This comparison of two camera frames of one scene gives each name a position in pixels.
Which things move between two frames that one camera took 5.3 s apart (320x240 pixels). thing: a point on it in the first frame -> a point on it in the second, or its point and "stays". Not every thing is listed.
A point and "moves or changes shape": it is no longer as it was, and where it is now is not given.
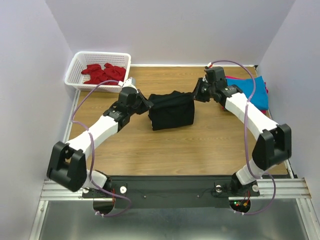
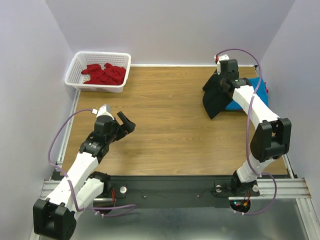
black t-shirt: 174,110 moves or changes shape
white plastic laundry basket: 88,69 stays
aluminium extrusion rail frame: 50,192 stays
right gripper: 200,89 -> 217,81
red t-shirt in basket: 97,74 stays
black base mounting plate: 170,191 stays
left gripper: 146,104 -> 128,126
